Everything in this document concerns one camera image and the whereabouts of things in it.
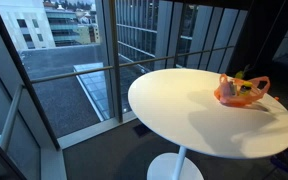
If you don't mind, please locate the orange plastic bag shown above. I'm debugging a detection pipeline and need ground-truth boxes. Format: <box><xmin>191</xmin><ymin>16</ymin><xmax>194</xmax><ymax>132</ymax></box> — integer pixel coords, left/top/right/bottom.
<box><xmin>213</xmin><ymin>73</ymin><xmax>272</xmax><ymax>108</ymax></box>

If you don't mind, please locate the yellow and brown bottle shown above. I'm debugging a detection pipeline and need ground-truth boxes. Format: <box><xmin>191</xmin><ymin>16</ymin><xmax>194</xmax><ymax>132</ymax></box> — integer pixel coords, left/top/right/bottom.
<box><xmin>238</xmin><ymin>81</ymin><xmax>254</xmax><ymax>98</ymax></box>

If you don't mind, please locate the dark floor vent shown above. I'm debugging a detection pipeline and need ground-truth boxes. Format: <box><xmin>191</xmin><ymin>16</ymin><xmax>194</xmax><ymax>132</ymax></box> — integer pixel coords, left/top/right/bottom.
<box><xmin>132</xmin><ymin>123</ymin><xmax>153</xmax><ymax>138</ymax></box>

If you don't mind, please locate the grey window mullion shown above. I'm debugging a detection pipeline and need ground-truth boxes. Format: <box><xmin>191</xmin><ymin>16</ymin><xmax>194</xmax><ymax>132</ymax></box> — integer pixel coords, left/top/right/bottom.
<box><xmin>95</xmin><ymin>0</ymin><xmax>124</xmax><ymax>124</ymax></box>

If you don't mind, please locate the long metal window handrail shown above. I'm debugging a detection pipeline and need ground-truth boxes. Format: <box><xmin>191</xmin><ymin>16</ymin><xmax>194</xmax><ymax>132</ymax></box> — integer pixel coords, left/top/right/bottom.
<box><xmin>29</xmin><ymin>45</ymin><xmax>236</xmax><ymax>85</ymax></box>

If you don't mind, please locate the white round table base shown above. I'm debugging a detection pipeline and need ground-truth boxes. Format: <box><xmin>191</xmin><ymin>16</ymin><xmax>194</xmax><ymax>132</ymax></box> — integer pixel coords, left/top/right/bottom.
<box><xmin>146</xmin><ymin>152</ymin><xmax>205</xmax><ymax>180</ymax></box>

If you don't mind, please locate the grey and white small box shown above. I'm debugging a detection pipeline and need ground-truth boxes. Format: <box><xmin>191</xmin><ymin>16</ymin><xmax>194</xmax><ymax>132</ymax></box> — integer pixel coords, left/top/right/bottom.
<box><xmin>228</xmin><ymin>80</ymin><xmax>238</xmax><ymax>97</ymax></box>

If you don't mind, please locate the short metal window handrail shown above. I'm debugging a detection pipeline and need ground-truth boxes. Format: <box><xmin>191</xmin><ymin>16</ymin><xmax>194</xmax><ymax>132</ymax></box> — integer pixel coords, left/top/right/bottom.
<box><xmin>0</xmin><ymin>84</ymin><xmax>25</xmax><ymax>152</ymax></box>

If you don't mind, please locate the white table pedestal pole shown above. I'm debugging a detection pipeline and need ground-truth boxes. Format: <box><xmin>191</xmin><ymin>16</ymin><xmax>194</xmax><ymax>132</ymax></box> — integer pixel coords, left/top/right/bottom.
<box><xmin>171</xmin><ymin>145</ymin><xmax>188</xmax><ymax>180</ymax></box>

